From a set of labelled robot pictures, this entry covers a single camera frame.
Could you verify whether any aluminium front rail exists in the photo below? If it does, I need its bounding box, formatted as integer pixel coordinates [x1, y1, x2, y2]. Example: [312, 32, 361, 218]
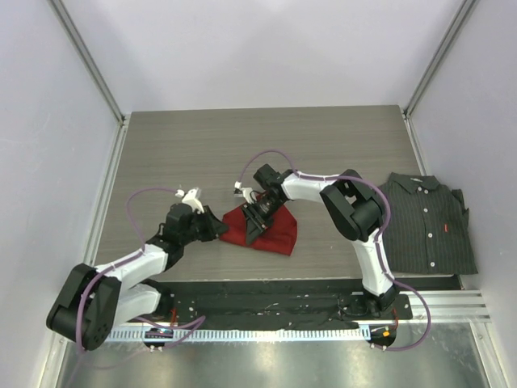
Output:
[50, 289, 492, 327]

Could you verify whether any aluminium frame post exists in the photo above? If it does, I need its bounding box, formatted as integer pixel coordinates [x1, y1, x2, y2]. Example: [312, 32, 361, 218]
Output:
[402, 0, 478, 120]
[48, 0, 125, 124]

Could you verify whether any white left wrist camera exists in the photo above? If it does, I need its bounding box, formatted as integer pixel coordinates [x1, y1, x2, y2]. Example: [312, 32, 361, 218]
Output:
[174, 188, 204, 213]

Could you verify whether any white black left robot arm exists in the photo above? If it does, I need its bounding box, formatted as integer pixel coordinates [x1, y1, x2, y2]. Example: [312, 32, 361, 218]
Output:
[46, 204, 229, 351]

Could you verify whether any red cloth napkin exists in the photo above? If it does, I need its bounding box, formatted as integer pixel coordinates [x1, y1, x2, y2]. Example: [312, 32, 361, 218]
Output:
[219, 205, 298, 256]

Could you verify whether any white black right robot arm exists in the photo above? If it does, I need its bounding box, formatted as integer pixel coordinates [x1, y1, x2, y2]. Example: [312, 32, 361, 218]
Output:
[235, 164, 398, 319]

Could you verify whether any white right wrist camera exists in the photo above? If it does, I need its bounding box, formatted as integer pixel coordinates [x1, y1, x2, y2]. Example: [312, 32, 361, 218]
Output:
[233, 181, 257, 204]

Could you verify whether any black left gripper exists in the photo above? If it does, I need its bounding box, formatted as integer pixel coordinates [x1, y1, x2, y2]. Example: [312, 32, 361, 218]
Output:
[180, 205, 227, 246]

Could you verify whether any right aluminium frame post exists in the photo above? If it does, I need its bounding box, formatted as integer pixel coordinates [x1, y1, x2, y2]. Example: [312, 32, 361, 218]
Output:
[402, 0, 478, 120]

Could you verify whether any dark striped button shirt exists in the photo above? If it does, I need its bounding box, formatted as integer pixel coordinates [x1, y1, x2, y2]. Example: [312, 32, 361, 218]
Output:
[380, 172, 477, 276]

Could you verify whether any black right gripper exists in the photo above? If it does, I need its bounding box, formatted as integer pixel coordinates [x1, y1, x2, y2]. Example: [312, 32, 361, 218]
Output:
[241, 196, 285, 247]

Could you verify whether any left aluminium frame post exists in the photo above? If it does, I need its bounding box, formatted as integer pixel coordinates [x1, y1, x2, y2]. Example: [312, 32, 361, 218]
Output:
[48, 0, 125, 124]

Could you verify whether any white slotted cable duct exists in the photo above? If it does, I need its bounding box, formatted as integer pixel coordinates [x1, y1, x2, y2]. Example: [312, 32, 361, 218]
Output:
[106, 325, 371, 344]

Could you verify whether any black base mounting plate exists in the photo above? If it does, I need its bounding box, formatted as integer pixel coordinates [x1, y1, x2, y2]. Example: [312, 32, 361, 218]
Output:
[146, 279, 422, 331]

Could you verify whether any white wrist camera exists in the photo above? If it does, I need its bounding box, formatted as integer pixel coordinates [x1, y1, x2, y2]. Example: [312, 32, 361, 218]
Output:
[233, 181, 257, 204]
[174, 188, 204, 213]

